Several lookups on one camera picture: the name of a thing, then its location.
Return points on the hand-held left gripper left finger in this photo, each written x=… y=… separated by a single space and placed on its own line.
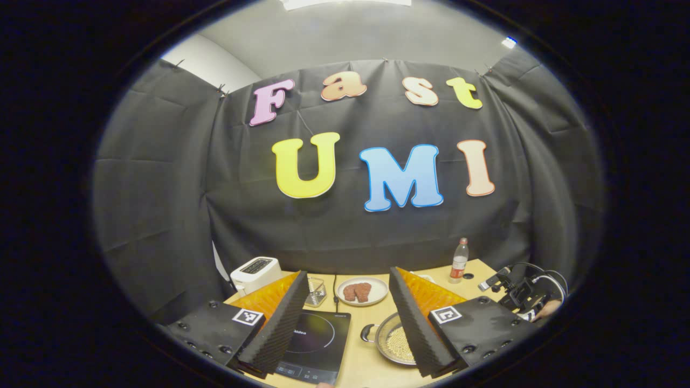
x=280 y=328

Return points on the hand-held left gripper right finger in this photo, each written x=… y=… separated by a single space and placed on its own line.
x=418 y=328

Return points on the pile of yellow soybeans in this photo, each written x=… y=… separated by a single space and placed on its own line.
x=400 y=342

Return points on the black induction cooktop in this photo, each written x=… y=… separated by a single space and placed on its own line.
x=315 y=345

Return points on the white divided dish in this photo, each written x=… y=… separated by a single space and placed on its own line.
x=426 y=278

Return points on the round white plate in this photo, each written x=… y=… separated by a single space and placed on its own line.
x=377 y=288

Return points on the white toaster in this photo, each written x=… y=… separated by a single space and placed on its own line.
x=253 y=275

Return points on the brown meat slice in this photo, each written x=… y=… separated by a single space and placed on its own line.
x=350 y=292
x=364 y=291

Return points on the clear plastic water bottle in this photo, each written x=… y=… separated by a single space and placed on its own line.
x=459 y=264

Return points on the black backdrop cloth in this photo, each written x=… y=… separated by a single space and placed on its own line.
x=350 y=237

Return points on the ceiling light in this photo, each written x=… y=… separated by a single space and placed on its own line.
x=345 y=3

